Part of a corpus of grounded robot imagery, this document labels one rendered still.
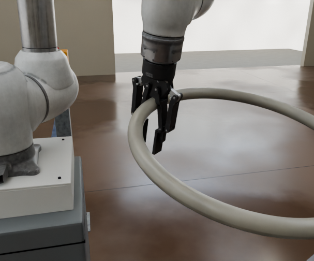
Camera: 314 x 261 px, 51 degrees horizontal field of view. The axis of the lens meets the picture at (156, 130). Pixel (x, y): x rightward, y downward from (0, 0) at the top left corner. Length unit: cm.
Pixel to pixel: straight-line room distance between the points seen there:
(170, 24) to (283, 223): 41
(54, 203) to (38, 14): 52
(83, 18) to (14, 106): 592
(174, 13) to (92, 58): 618
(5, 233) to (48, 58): 48
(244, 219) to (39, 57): 73
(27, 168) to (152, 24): 50
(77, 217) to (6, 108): 32
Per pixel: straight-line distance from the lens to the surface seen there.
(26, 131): 92
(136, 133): 61
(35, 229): 87
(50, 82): 100
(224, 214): 49
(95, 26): 676
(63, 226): 86
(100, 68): 685
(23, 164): 93
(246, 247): 206
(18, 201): 89
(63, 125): 188
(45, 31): 102
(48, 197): 88
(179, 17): 67
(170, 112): 74
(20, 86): 89
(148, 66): 71
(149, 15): 67
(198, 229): 214
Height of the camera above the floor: 129
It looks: 21 degrees down
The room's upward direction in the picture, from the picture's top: straight up
